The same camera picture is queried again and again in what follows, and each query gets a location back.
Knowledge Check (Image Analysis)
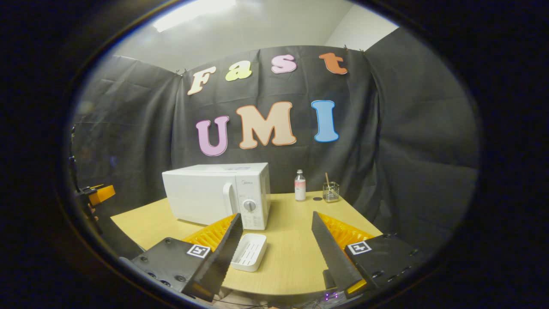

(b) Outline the black backdrop cloth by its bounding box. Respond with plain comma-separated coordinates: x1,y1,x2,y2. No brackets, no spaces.
69,27,481,258

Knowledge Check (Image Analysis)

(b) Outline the white bottle with pink label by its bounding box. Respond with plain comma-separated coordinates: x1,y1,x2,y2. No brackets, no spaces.
294,169,307,202

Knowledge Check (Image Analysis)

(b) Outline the white rectangular dish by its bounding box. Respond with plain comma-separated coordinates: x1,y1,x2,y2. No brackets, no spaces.
230,233,268,273

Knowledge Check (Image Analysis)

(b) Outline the white microwave oven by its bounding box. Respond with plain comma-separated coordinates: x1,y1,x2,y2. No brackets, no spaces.
162,162,271,230

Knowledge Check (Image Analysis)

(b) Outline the small glass cup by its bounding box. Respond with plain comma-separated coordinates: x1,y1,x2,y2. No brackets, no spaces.
323,182,340,203

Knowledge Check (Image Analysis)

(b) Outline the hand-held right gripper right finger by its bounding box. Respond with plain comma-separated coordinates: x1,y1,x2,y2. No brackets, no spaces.
311,211,430,297

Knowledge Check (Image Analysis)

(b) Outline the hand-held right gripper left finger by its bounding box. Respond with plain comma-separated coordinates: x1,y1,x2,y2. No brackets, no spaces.
131,213,244,301

